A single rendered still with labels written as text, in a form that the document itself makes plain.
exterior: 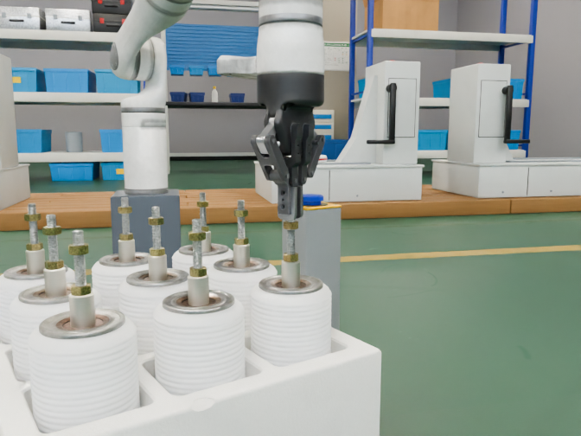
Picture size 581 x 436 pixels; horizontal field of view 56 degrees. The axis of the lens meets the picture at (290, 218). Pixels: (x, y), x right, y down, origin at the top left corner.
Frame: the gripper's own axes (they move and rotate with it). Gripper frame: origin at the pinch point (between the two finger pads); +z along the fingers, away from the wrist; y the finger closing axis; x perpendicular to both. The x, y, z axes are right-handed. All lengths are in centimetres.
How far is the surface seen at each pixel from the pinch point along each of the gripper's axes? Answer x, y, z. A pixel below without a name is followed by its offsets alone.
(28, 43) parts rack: 465, 287, -92
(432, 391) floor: -8.4, 32.7, 35.0
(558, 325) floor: -23, 79, 35
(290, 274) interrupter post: -0.6, -1.0, 8.3
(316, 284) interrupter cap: -2.7, 1.3, 9.7
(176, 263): 22.8, 5.5, 11.2
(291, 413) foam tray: -4.9, -8.0, 21.0
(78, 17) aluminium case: 390, 286, -108
